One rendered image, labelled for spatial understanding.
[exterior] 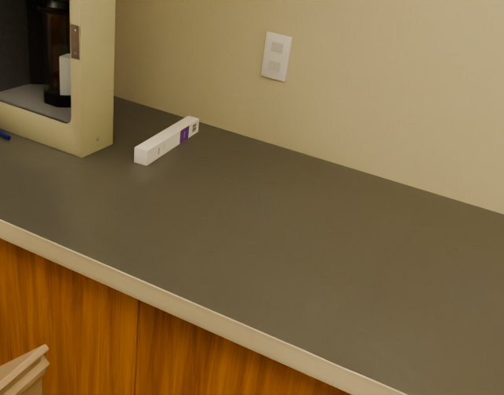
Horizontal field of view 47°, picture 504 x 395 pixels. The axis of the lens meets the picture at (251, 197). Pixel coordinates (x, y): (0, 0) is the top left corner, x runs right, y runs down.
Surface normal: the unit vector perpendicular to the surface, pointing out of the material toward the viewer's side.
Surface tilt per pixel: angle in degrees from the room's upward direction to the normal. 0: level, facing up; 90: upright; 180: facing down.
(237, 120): 90
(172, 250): 0
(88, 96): 90
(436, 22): 90
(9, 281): 90
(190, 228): 0
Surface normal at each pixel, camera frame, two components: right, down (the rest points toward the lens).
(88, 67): 0.89, 0.30
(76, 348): -0.44, 0.36
